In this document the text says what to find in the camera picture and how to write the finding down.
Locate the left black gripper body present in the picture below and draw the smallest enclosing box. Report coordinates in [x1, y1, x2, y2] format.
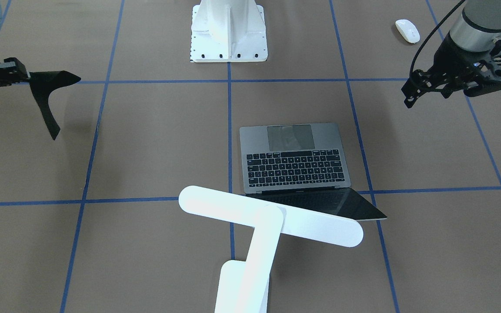
[427, 34, 501, 98]

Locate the black mouse pad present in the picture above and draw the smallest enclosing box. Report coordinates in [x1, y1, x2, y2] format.
[29, 70, 81, 140]

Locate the white computer mouse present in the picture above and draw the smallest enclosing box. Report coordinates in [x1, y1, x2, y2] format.
[395, 19, 420, 44]

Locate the grey laptop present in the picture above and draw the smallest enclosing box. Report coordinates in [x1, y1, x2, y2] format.
[239, 123, 387, 221]

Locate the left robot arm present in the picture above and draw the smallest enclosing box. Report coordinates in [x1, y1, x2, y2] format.
[401, 0, 501, 108]

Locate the white desk lamp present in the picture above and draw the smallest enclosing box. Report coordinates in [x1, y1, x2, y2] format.
[178, 186, 364, 313]

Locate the brown paper table cover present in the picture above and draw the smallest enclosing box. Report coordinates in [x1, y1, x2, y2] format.
[0, 0, 501, 313]

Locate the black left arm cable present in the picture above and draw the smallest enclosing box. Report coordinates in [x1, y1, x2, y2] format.
[409, 0, 468, 87]

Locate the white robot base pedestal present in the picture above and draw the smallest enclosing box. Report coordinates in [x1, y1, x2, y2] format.
[190, 0, 268, 62]

